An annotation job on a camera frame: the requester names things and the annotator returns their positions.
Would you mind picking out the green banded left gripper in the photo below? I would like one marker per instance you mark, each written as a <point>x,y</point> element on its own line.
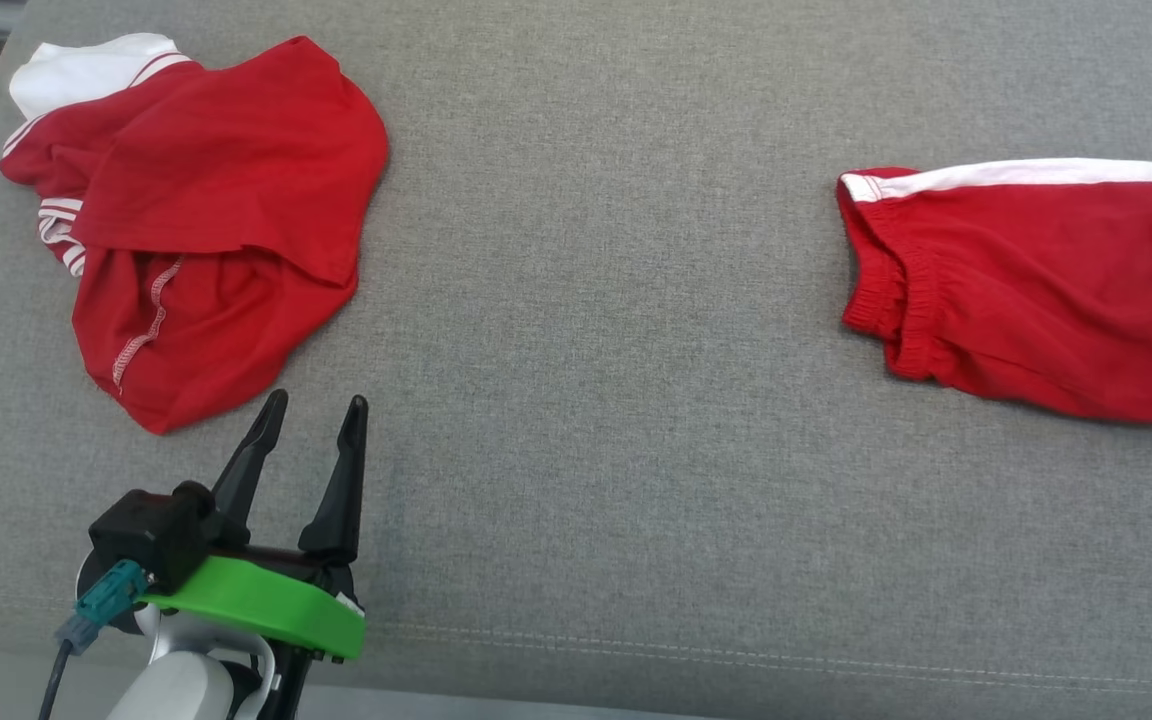
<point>266,605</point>

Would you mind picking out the red white numbered jersey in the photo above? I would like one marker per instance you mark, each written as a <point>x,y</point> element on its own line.
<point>226,190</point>

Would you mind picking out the red shorts white stripe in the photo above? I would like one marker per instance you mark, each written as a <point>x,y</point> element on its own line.
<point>1056,280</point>

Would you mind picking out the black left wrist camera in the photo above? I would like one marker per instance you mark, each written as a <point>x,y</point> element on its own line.
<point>146,530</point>

